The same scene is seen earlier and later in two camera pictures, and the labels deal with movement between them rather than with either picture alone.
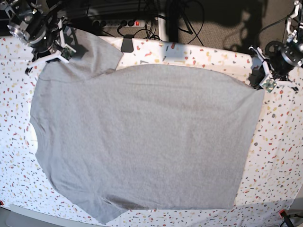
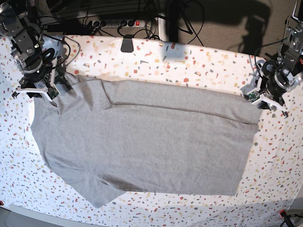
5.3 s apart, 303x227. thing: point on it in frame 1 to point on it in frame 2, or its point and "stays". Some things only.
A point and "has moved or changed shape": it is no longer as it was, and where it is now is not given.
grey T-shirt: (161, 136) has moved or changed shape
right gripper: (275, 65) to (252, 92)
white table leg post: (162, 29) stays
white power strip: (119, 23) stays
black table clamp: (127, 45) stays
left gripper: (49, 43) to (41, 78)
